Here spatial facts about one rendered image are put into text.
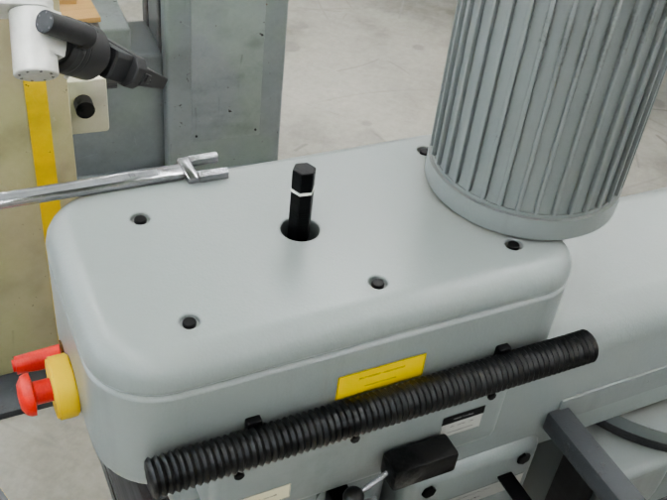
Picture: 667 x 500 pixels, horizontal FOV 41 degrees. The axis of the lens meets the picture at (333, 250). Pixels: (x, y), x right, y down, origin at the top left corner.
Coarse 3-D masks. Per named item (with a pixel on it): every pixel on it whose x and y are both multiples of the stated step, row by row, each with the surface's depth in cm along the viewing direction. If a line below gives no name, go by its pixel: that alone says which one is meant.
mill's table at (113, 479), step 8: (104, 472) 175; (112, 472) 167; (112, 480) 166; (120, 480) 166; (128, 480) 166; (112, 488) 169; (120, 488) 164; (128, 488) 165; (136, 488) 165; (144, 488) 168; (112, 496) 170; (120, 496) 163; (128, 496) 163; (136, 496) 163; (144, 496) 166
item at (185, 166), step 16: (192, 160) 89; (208, 160) 89; (112, 176) 85; (128, 176) 85; (144, 176) 86; (160, 176) 86; (176, 176) 86; (192, 176) 86; (208, 176) 87; (224, 176) 88; (0, 192) 81; (16, 192) 82; (32, 192) 82; (48, 192) 82; (64, 192) 82; (80, 192) 83; (96, 192) 84; (0, 208) 80
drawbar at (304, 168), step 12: (300, 168) 78; (312, 168) 79; (300, 180) 78; (312, 180) 78; (300, 192) 79; (300, 204) 80; (312, 204) 81; (300, 216) 81; (288, 228) 82; (300, 228) 82; (300, 240) 82
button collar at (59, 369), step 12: (48, 360) 81; (60, 360) 80; (48, 372) 81; (60, 372) 80; (72, 372) 80; (60, 384) 79; (72, 384) 79; (60, 396) 79; (72, 396) 80; (60, 408) 79; (72, 408) 80
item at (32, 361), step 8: (56, 344) 93; (32, 352) 92; (40, 352) 92; (48, 352) 92; (56, 352) 92; (16, 360) 91; (24, 360) 91; (32, 360) 91; (40, 360) 91; (16, 368) 90; (24, 368) 91; (32, 368) 91; (40, 368) 92
